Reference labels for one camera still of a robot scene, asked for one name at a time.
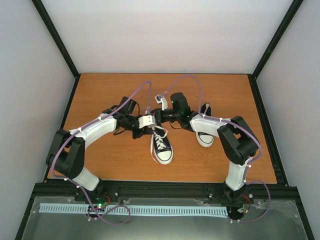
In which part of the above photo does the black canvas sneaker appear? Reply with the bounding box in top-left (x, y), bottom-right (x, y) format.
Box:
top-left (149, 124), bottom-right (174, 165)
top-left (195, 102), bottom-right (215, 148)

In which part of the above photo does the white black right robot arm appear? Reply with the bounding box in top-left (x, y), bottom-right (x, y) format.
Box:
top-left (152, 92), bottom-right (262, 192)

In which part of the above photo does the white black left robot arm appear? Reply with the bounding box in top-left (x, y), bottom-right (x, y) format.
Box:
top-left (45, 97), bottom-right (152, 202)

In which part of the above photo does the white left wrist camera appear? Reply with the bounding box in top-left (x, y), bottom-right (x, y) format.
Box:
top-left (138, 115), bottom-right (157, 129)

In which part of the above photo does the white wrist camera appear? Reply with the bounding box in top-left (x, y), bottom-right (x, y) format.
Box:
top-left (138, 115), bottom-right (157, 129)
top-left (154, 94), bottom-right (168, 111)

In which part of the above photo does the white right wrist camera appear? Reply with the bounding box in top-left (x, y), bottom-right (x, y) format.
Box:
top-left (154, 94), bottom-right (168, 111)

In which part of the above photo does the black aluminium frame rail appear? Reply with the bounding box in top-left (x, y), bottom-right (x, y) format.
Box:
top-left (32, 181), bottom-right (300, 201)

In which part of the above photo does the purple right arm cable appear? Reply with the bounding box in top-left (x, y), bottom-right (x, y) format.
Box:
top-left (163, 74), bottom-right (271, 224)

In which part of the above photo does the light blue slotted cable duct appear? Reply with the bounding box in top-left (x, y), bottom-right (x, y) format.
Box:
top-left (38, 203), bottom-right (228, 218)

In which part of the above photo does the black right corner frame post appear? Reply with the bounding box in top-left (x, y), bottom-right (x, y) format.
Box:
top-left (251, 0), bottom-right (305, 78)

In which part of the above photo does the black corner frame post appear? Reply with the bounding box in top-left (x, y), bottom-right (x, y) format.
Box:
top-left (31, 0), bottom-right (81, 78)
top-left (251, 0), bottom-right (305, 78)

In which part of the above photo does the black left corner frame post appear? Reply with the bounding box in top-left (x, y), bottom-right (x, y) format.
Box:
top-left (31, 0), bottom-right (81, 78)

